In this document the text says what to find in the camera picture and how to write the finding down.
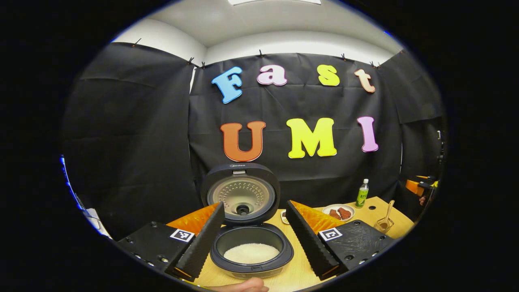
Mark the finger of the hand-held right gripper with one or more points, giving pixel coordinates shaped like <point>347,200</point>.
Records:
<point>413,187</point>

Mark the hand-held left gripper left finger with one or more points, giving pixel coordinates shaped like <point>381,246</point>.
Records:
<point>204,243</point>

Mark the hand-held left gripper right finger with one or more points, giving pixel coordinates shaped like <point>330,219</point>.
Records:
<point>304,239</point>

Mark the wooden spoon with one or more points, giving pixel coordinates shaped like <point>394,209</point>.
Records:
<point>388,211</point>

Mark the white rice heap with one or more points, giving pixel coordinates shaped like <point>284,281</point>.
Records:
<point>251,253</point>

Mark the clear chopstick holder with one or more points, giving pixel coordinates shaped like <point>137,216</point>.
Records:
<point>383,227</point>

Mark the dark grey rice cooker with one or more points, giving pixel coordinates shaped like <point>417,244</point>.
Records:
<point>243,190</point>

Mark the white divided bean dish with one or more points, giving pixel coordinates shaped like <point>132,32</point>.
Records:
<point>284,217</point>

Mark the white round plate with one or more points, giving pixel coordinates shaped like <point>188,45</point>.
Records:
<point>326,209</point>

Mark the brown meat piece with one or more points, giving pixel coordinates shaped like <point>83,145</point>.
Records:
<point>344,213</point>
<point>334,214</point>

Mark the green drink bottle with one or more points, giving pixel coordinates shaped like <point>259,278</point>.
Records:
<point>362,196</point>

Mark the black backdrop cloth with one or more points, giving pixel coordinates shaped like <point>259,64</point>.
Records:
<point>284,170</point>

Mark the white side desk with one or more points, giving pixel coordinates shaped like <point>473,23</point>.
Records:
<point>97,223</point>

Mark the computer monitor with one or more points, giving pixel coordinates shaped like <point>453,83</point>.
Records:
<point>69,186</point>

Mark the row of black cloth clips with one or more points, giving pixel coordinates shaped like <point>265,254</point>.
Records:
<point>260,53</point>

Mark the long ceiling light panel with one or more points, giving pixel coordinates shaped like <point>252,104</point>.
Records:
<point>275,1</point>

